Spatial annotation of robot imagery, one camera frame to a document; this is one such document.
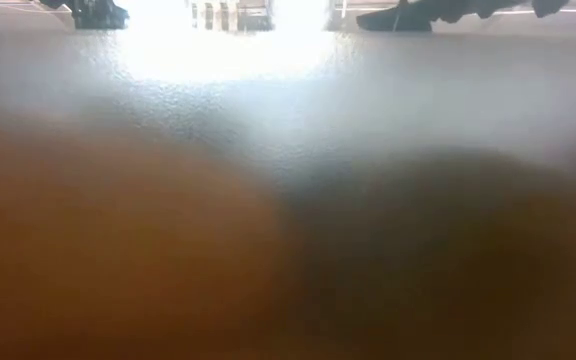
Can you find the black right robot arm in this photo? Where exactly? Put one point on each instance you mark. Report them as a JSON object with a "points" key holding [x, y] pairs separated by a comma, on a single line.
{"points": [[398, 20]]}

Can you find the white ribbed fixture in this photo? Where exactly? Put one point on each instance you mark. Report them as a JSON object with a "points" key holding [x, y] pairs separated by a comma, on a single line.
{"points": [[228, 15]]}

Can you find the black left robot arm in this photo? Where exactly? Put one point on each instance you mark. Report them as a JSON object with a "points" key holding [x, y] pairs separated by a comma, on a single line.
{"points": [[98, 15]]}

